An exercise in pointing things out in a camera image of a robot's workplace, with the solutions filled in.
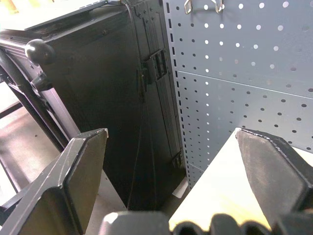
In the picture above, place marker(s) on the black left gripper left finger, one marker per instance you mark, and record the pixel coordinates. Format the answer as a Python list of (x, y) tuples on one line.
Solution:
[(49, 191)]

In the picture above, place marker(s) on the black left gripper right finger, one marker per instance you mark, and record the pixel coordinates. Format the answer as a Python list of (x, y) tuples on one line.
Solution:
[(274, 171)]

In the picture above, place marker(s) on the grey perforated pegboard panel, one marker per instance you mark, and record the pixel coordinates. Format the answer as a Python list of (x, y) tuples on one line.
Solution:
[(234, 80)]

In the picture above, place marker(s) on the black cabinet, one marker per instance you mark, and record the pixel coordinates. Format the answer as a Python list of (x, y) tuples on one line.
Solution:
[(110, 98)]

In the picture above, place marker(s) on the flat dark panel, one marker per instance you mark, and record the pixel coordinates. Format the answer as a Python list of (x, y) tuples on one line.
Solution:
[(51, 17)]

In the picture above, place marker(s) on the silver metal pegboard hook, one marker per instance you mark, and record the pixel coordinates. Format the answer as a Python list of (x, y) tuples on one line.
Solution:
[(204, 7)]

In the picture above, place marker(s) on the black metal frame with knob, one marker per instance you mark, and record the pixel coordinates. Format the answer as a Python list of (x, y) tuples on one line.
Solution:
[(31, 80)]

